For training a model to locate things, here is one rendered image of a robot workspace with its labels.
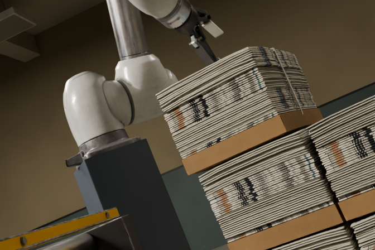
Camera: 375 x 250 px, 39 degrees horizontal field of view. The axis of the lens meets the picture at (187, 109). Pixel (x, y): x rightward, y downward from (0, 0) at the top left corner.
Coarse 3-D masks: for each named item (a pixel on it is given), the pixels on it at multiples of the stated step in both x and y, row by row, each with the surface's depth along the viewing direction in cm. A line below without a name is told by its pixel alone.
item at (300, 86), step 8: (288, 56) 150; (288, 64) 147; (296, 64) 155; (288, 72) 144; (296, 72) 152; (296, 80) 147; (304, 80) 155; (296, 88) 146; (304, 88) 152; (296, 96) 142; (304, 96) 149; (304, 104) 145; (312, 104) 154
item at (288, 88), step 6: (276, 60) 139; (282, 72) 141; (282, 78) 138; (288, 78) 142; (288, 84) 140; (288, 90) 139; (294, 96) 141; (294, 102) 139; (306, 126) 140; (294, 132) 137
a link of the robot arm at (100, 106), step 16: (80, 80) 162; (96, 80) 163; (112, 80) 169; (64, 96) 165; (80, 96) 160; (96, 96) 161; (112, 96) 163; (80, 112) 159; (96, 112) 159; (112, 112) 162; (128, 112) 166; (80, 128) 159; (96, 128) 158; (112, 128) 160; (80, 144) 161
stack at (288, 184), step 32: (320, 128) 117; (352, 128) 114; (256, 160) 124; (288, 160) 120; (320, 160) 122; (352, 160) 115; (224, 192) 128; (256, 192) 124; (288, 192) 121; (320, 192) 117; (352, 192) 114; (224, 224) 129; (256, 224) 125; (352, 224) 115
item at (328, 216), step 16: (368, 192) 112; (352, 208) 114; (368, 208) 113; (288, 224) 121; (304, 224) 119; (320, 224) 117; (336, 224) 116; (240, 240) 126; (256, 240) 125; (272, 240) 123; (288, 240) 121
